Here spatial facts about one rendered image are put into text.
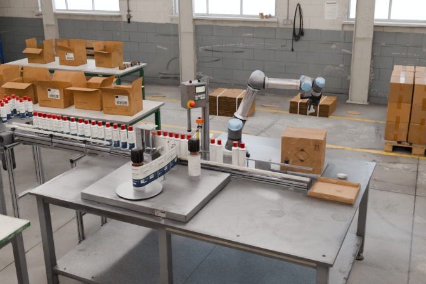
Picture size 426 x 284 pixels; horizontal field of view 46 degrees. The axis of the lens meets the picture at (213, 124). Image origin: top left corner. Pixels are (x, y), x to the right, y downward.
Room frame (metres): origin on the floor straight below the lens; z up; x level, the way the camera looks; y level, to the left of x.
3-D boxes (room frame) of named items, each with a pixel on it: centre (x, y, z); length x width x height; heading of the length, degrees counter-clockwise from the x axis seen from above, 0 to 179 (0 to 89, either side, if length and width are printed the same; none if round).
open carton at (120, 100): (5.24, 0.96, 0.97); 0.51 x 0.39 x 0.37; 162
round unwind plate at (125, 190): (3.05, 0.50, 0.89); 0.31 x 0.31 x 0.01
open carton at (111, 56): (7.72, 1.62, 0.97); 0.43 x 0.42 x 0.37; 154
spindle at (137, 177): (3.05, 0.50, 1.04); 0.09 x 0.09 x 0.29
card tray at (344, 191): (3.08, -0.82, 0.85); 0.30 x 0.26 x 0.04; 64
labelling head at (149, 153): (3.62, 0.50, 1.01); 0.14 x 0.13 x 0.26; 64
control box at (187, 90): (3.64, 0.14, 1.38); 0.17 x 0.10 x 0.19; 119
